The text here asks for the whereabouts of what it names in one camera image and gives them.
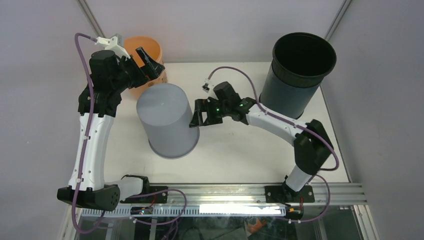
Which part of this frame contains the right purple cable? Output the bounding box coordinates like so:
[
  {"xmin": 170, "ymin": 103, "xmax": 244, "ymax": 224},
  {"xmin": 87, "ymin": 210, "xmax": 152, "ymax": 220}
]
[{"xmin": 206, "ymin": 66, "xmax": 340, "ymax": 223}]

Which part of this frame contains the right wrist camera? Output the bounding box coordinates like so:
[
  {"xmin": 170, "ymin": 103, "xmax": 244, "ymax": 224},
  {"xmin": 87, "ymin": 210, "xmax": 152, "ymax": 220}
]
[{"xmin": 201, "ymin": 78, "xmax": 215, "ymax": 93}]

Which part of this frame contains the black ribbed bin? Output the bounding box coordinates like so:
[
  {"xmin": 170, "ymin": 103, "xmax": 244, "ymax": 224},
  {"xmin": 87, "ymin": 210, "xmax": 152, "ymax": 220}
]
[{"xmin": 271, "ymin": 32, "xmax": 337, "ymax": 88}]

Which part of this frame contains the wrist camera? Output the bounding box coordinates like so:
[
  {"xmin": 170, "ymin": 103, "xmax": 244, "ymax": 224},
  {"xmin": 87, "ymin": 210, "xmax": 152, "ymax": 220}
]
[
  {"xmin": 95, "ymin": 34, "xmax": 131, "ymax": 59},
  {"xmin": 201, "ymin": 78, "xmax": 215, "ymax": 93}
]

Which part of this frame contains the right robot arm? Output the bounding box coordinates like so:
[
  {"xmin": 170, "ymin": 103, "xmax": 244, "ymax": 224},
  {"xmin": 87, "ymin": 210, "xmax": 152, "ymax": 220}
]
[{"xmin": 189, "ymin": 81, "xmax": 333, "ymax": 203}]

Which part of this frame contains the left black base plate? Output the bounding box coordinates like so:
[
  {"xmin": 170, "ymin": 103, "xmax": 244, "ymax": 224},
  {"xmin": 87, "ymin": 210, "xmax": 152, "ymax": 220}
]
[{"xmin": 120, "ymin": 185, "xmax": 169, "ymax": 204}]

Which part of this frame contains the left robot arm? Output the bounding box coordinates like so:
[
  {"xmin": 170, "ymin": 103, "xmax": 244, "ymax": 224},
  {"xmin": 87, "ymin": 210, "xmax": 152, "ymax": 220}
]
[{"xmin": 56, "ymin": 47, "xmax": 165, "ymax": 212}]

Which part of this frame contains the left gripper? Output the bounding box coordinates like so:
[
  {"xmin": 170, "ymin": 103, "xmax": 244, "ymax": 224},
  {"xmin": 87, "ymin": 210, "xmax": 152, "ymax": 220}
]
[{"xmin": 112, "ymin": 46, "xmax": 165, "ymax": 92}]

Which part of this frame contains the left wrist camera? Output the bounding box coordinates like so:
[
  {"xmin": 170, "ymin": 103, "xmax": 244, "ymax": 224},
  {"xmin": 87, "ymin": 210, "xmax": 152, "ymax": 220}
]
[{"xmin": 95, "ymin": 34, "xmax": 131, "ymax": 59}]

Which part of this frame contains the white slotted cable duct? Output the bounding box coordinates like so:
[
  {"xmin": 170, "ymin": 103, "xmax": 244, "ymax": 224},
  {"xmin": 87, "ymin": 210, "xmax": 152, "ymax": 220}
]
[{"xmin": 81, "ymin": 205, "xmax": 287, "ymax": 218}]

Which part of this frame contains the dark blue bin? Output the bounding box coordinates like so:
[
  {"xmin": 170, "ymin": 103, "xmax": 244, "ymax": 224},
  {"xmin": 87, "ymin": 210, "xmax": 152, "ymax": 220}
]
[{"xmin": 259, "ymin": 67, "xmax": 319, "ymax": 119}]

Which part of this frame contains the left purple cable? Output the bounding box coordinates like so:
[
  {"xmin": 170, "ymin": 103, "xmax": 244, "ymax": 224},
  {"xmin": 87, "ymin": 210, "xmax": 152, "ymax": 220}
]
[{"xmin": 71, "ymin": 32, "xmax": 107, "ymax": 235}]

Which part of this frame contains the grey plastic bin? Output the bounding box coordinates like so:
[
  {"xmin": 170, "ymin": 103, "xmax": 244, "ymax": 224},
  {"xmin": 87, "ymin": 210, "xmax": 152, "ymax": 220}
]
[{"xmin": 136, "ymin": 83, "xmax": 200, "ymax": 159}]

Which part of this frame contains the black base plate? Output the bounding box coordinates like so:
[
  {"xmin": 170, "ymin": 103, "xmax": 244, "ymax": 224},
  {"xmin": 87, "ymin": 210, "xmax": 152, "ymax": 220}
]
[
  {"xmin": 120, "ymin": 185, "xmax": 169, "ymax": 204},
  {"xmin": 264, "ymin": 185, "xmax": 315, "ymax": 204}
]

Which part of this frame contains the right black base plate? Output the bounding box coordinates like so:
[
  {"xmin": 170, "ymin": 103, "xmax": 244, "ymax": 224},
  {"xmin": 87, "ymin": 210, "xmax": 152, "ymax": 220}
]
[{"xmin": 264, "ymin": 185, "xmax": 315, "ymax": 204}]

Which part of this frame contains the purple cable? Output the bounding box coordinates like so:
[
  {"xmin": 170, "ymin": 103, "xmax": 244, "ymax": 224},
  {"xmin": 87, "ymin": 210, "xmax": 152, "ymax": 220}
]
[
  {"xmin": 71, "ymin": 32, "xmax": 107, "ymax": 235},
  {"xmin": 206, "ymin": 66, "xmax": 340, "ymax": 223}
]

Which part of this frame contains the aluminium mounting rail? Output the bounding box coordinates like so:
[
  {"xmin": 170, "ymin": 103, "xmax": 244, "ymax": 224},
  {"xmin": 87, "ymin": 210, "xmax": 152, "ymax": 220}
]
[{"xmin": 69, "ymin": 183, "xmax": 369, "ymax": 208}]

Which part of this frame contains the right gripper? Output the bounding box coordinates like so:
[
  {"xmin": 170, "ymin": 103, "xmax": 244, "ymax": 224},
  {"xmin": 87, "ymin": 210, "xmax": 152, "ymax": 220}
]
[{"xmin": 189, "ymin": 99, "xmax": 230, "ymax": 129}]

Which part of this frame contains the orange capybara bin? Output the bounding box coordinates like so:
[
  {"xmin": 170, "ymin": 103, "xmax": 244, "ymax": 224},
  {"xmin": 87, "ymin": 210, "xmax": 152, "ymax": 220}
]
[{"xmin": 124, "ymin": 36, "xmax": 168, "ymax": 100}]

